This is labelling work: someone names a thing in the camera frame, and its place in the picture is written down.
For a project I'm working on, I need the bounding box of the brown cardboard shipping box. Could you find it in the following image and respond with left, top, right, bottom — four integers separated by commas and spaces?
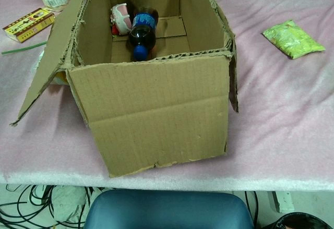
9, 0, 240, 179

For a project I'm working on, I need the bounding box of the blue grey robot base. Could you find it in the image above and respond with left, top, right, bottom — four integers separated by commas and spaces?
83, 189, 255, 229

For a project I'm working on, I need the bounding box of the dark cola bottle blue cap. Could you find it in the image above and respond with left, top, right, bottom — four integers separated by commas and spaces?
127, 6, 160, 62

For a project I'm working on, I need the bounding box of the pink white plastic cup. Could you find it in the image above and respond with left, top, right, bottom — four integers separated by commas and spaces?
111, 2, 134, 34

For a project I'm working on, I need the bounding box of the pink foam table cover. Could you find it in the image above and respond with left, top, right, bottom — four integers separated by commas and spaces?
0, 0, 334, 192

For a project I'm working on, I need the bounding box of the white crumpled plastic bag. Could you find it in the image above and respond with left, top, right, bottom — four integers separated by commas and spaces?
51, 186, 91, 223

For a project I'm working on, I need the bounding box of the green yellow foil packet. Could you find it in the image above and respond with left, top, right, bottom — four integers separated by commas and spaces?
262, 19, 326, 60

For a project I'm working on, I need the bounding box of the white table leg foot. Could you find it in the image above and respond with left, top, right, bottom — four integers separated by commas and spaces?
270, 191, 295, 214

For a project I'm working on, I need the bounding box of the thin green stick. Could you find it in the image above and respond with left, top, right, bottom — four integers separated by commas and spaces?
1, 41, 47, 55

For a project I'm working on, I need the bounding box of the yellow red small carton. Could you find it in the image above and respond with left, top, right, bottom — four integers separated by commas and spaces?
2, 7, 56, 43

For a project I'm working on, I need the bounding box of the black cable beside base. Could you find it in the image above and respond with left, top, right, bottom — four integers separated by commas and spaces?
244, 191, 259, 215

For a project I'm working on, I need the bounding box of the black floor cable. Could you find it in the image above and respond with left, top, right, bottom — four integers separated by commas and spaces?
0, 184, 88, 229

